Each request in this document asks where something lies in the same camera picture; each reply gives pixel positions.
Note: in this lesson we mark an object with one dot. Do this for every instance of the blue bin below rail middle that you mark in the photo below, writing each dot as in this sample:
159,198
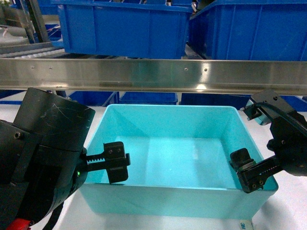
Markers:
166,98

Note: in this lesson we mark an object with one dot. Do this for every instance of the steel shelf front rail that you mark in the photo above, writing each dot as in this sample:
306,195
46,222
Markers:
196,76

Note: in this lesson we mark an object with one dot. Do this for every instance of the steel shelf upright post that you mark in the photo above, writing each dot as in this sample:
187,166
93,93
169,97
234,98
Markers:
34,12

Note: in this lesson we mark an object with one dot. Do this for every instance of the blue bin below rail left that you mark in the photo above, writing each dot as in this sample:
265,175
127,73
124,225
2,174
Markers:
95,98

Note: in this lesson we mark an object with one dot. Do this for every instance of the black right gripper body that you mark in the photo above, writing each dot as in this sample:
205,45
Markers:
289,146

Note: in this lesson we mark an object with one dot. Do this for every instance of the blue bin below rail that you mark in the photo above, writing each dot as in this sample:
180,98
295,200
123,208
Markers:
166,98
234,100
95,98

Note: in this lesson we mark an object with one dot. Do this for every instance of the light teal plastic bin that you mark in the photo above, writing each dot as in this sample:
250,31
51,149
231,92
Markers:
179,163

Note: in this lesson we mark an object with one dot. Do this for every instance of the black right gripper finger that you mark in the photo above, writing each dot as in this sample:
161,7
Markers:
255,177
241,160

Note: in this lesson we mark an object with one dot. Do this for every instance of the dark blue bin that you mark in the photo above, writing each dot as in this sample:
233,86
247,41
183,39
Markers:
268,30
128,28

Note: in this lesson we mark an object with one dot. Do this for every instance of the blue bin below rail right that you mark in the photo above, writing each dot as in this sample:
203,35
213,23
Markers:
234,100

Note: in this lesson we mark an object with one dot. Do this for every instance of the dark blue bin upper right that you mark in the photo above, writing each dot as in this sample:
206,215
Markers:
268,30

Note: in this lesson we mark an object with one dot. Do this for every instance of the dark blue bin upper left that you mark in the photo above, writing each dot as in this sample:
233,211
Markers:
128,28

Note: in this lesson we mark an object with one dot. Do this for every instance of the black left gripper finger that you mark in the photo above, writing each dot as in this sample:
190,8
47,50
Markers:
116,167
112,152

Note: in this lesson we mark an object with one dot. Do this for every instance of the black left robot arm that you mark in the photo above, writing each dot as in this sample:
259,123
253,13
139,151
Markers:
41,109

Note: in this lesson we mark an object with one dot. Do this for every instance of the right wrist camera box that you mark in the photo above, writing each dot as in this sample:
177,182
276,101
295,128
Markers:
261,107

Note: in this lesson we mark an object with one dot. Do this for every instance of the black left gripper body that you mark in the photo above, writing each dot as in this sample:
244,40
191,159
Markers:
39,170

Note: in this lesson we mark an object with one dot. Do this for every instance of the white label sticker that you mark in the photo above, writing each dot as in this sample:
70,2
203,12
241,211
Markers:
246,224

